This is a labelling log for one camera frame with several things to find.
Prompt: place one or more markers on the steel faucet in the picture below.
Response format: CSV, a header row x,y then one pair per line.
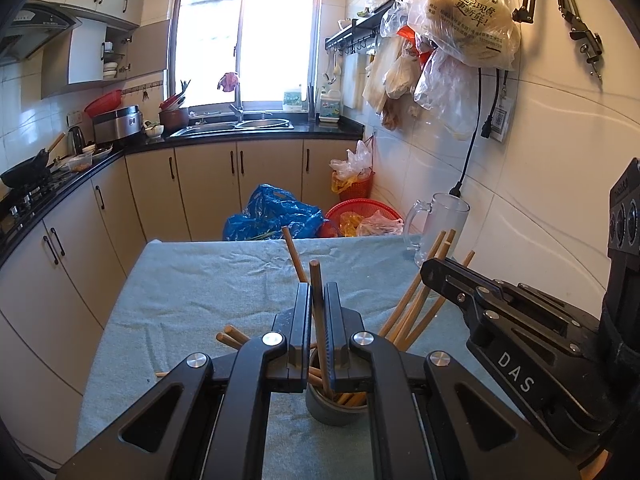
x,y
237,105

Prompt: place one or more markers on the gas stove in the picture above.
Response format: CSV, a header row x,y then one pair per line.
x,y
30,197

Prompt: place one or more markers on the blue plastic bag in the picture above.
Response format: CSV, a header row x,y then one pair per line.
x,y
275,215

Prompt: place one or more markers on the red plastic basket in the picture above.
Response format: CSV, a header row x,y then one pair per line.
x,y
365,206

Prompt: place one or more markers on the white badge card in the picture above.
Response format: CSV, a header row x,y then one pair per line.
x,y
501,120

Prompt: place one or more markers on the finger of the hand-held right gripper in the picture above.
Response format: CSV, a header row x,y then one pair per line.
x,y
560,322
515,360

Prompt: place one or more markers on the bunch of wooden chopsticks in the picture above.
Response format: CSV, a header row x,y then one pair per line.
x,y
400,327

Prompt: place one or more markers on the orange trash bin with bag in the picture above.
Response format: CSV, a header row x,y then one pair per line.
x,y
352,180

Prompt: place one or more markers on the light blue towel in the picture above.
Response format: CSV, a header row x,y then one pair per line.
x,y
200,285

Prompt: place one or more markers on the dark brown wooden chopstick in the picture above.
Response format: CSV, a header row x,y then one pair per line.
x,y
316,285
296,260

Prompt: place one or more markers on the red colander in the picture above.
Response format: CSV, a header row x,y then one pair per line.
x,y
103,104

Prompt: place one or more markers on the cluster of hanging plastic bags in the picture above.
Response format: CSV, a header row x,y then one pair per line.
x,y
400,80

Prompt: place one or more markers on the black countertop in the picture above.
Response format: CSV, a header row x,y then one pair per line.
x,y
165,140

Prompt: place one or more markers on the pink cloth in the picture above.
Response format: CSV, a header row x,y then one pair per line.
x,y
229,82

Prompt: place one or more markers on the clear glass mug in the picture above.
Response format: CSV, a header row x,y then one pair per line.
x,y
440,220

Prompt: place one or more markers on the large clear plastic bag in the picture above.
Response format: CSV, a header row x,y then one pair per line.
x,y
465,15

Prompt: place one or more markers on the dark grey chopstick cup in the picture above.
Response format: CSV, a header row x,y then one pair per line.
x,y
335,412

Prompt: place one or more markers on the beige lower cabinets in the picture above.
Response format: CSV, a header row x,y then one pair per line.
x,y
75,240

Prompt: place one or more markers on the plastic food container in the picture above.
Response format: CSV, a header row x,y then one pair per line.
x,y
80,162

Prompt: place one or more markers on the hanging ladle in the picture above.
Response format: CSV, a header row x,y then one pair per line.
x,y
331,70

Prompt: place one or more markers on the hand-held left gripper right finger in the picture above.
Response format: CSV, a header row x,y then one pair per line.
x,y
334,330

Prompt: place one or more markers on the kitchen window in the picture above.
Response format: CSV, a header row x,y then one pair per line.
x,y
245,40

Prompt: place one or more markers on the dark utensil holder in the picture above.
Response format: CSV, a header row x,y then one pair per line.
x,y
311,102

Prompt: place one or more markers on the white mortar bowl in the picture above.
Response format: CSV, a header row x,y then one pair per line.
x,y
154,130

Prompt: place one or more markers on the white cutting board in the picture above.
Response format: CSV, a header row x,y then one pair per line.
x,y
355,82

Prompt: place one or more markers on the stacked white bowls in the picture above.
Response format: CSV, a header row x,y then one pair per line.
x,y
110,69

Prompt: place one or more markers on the stainless steel cooker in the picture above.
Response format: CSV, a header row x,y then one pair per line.
x,y
117,125

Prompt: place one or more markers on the black wall rack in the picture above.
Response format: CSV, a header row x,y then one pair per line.
x,y
355,30

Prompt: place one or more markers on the white detergent bottle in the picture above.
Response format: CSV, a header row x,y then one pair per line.
x,y
330,105

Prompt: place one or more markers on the range hood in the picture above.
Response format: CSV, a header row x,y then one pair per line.
x,y
35,30

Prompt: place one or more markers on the black wok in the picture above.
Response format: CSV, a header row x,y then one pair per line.
x,y
27,170

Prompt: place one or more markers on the brown pot with utensils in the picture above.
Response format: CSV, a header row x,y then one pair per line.
x,y
174,117

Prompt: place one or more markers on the open wall cabinet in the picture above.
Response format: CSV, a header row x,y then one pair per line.
x,y
95,55

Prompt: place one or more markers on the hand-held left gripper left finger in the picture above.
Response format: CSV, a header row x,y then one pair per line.
x,y
302,330

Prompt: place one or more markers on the steel kettle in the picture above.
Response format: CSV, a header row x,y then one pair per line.
x,y
76,141

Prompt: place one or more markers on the steel sink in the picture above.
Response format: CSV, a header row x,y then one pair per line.
x,y
235,127

